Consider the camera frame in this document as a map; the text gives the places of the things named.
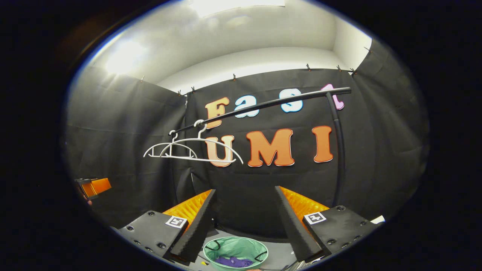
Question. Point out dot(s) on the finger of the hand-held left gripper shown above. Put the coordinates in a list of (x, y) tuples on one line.
[(99, 187)]

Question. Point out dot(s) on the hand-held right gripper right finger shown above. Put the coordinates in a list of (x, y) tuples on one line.
[(293, 229)]

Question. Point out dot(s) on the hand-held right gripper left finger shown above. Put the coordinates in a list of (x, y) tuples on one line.
[(196, 229)]

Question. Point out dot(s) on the green laundry hamper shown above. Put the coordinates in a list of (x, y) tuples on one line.
[(237, 246)]

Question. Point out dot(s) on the white plastic clothes hanger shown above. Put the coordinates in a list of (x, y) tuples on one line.
[(211, 140), (158, 146)]

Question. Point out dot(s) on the black metal clothes rack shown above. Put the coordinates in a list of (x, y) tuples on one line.
[(286, 99)]

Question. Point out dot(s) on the ceiling light panel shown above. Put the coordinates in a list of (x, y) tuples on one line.
[(124, 56), (237, 5)]

